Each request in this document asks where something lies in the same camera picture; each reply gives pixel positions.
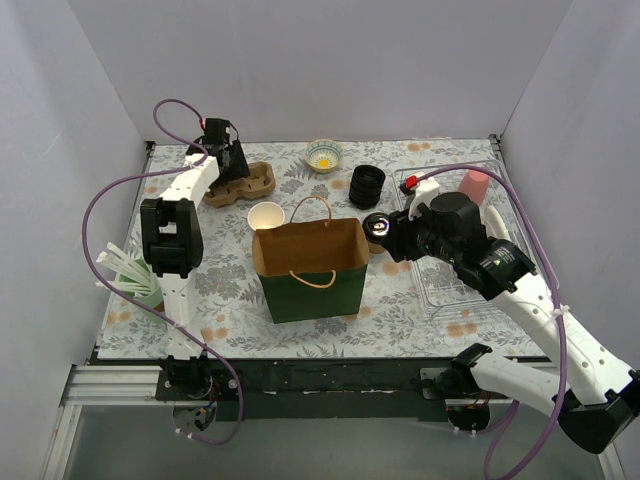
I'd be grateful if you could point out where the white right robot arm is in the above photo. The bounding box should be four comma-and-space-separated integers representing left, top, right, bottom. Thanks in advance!
382, 192, 639, 454

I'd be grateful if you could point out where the white plate rear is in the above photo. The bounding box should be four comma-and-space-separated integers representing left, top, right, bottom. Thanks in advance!
481, 205, 511, 241

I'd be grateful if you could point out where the green straw holder cup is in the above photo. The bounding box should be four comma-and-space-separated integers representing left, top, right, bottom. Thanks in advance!
116, 258, 164, 312

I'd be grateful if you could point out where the cardboard cup carrier tray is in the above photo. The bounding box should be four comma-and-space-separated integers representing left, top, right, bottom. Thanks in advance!
203, 161, 276, 208

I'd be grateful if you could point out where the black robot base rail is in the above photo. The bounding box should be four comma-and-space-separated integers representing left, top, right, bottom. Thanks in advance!
154, 355, 501, 426

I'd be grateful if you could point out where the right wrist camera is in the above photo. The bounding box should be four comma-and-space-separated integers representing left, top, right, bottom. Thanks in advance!
399, 172, 440, 220

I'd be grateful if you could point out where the purple cable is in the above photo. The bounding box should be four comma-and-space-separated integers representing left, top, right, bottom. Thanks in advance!
82, 98, 246, 446
417, 163, 569, 476

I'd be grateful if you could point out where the floral tablecloth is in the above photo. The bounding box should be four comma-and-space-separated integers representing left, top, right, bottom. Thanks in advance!
97, 138, 531, 359

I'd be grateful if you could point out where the stack of paper cups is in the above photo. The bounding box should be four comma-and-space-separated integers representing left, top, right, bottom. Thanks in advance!
247, 202, 285, 231

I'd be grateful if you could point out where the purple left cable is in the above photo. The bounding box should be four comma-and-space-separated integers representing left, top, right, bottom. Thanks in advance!
82, 98, 246, 446

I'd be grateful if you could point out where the pink plastic cup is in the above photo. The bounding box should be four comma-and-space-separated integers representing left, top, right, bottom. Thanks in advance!
458, 170, 490, 206

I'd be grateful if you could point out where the green brown paper bag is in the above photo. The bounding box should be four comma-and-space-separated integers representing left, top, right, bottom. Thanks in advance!
252, 210, 369, 324

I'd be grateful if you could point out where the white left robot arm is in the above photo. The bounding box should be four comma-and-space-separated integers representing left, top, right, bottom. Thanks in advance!
140, 118, 249, 400

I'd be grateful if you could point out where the stack of black lids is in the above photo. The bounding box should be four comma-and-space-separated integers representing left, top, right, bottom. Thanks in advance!
349, 164, 386, 210

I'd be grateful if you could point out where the yellow patterned bowl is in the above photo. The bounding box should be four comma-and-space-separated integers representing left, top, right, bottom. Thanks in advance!
305, 139, 343, 173

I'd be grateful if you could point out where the single brown paper cup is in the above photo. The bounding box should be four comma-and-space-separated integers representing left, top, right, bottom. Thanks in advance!
368, 241, 386, 254

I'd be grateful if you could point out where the white wire dish rack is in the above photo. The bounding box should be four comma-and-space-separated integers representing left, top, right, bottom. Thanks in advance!
419, 166, 560, 314

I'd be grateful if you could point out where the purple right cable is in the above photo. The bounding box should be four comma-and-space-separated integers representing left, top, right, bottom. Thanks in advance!
417, 163, 569, 476

